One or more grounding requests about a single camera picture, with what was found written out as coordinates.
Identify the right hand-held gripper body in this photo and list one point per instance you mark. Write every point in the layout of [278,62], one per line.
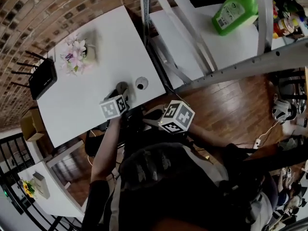
[178,118]

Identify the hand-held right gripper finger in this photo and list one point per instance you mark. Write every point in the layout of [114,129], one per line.
[151,122]
[158,107]

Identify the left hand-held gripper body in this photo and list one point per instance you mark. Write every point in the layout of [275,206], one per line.
[113,107]

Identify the grey computer mouse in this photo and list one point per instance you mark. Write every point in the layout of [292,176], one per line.
[122,86]

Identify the person's left forearm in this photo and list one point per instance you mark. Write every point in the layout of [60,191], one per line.
[106,148]

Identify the person's right forearm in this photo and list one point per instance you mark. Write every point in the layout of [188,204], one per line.
[207,136]

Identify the pale pink flowers in pot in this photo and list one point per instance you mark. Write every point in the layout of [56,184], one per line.
[75,56]

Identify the white metal shelf rack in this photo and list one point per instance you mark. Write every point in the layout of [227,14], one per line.
[216,73]

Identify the black router with antennas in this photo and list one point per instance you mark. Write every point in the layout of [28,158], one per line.
[43,80]

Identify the person's torso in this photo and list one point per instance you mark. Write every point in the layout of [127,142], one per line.
[173,189]

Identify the white power strip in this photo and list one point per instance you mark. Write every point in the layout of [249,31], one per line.
[257,143]

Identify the open cardboard box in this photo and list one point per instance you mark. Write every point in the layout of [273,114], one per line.
[30,126]

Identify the white and black helmet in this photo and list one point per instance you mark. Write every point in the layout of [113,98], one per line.
[281,109]

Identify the grey rectangular box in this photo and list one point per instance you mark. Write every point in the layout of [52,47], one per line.
[42,185]

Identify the black metal railing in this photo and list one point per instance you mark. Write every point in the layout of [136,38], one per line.
[14,148]

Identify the small white side table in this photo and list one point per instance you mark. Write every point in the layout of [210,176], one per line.
[57,201]

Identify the sunflowers in white pot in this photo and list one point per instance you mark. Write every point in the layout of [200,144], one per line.
[29,189]

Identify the green detergent bottle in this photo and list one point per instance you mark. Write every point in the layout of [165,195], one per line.
[235,13]

